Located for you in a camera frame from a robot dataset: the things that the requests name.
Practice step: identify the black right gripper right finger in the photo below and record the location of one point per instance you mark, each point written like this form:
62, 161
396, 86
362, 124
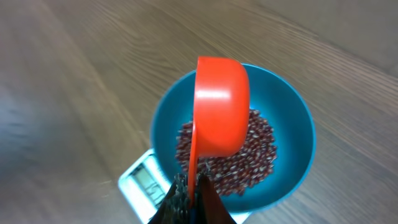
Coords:
210, 209

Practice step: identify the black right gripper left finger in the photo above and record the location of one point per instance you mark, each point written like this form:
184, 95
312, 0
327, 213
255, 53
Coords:
174, 208

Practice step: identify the red measuring scoop blue handle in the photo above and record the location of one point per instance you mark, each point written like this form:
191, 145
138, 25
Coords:
220, 112

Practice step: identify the white digital kitchen scale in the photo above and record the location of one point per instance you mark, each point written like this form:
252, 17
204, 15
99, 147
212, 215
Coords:
144, 185

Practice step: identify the red beans in bowl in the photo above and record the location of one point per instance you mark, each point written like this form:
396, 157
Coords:
249, 166

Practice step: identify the blue bowl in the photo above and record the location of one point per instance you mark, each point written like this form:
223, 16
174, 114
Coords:
279, 103

